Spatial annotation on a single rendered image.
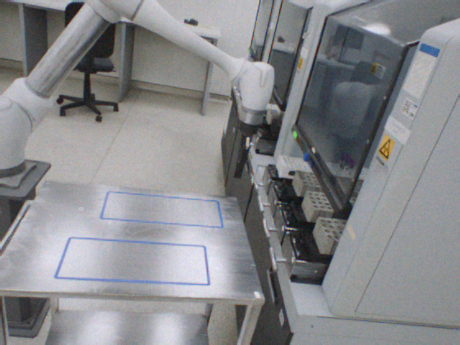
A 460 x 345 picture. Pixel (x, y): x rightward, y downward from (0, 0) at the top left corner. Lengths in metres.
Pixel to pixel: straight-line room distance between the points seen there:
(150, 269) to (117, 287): 0.09
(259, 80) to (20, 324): 1.39
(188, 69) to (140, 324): 3.84
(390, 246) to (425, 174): 0.19
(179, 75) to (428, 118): 4.32
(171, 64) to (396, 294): 4.26
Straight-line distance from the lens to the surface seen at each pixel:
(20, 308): 1.83
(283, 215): 1.26
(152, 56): 4.96
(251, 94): 1.34
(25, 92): 1.56
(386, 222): 0.92
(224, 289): 0.92
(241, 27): 4.88
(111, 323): 1.54
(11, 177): 1.49
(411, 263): 1.03
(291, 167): 1.47
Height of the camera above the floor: 1.46
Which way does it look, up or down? 27 degrees down
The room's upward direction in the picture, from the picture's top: 12 degrees clockwise
